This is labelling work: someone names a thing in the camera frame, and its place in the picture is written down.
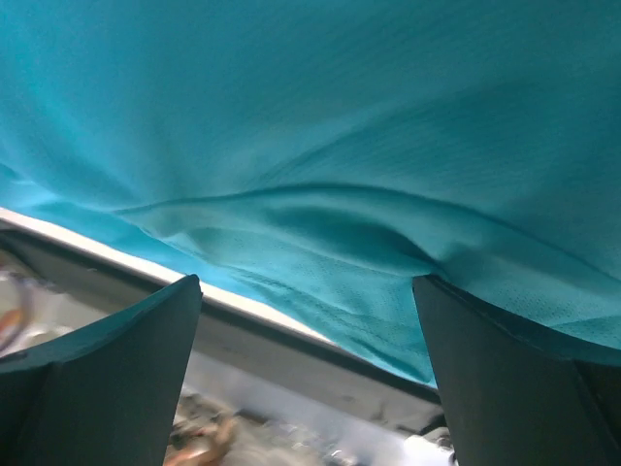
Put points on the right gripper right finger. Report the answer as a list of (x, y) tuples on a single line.
[(515, 392)]

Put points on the teal t shirt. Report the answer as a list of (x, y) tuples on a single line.
[(318, 156)]

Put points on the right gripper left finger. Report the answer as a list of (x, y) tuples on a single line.
[(106, 393)]

